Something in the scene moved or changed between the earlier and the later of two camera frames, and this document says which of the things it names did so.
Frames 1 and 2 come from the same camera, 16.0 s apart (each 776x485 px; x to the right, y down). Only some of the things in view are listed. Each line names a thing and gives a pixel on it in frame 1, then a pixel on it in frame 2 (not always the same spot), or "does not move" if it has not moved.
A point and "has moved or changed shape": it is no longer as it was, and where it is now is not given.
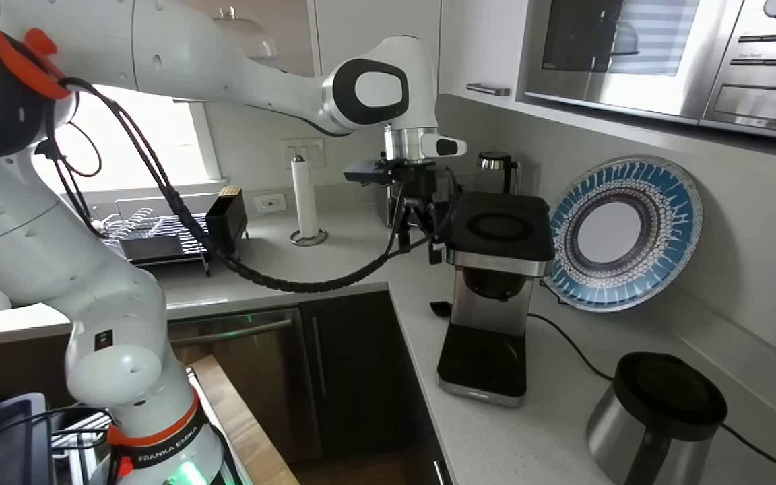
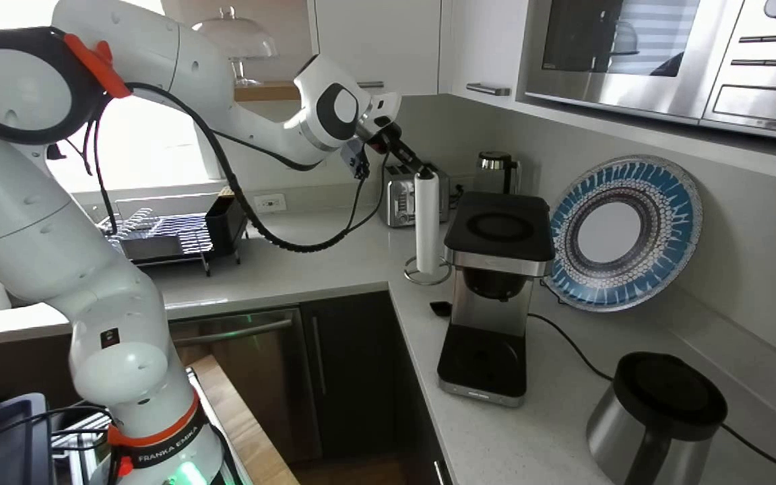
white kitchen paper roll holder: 309,236 has moved or changed shape
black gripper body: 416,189 -> 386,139
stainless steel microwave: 736,65 does not move
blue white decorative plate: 623,236 does not move
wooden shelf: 250,439 does not move
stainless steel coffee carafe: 659,421 does not move
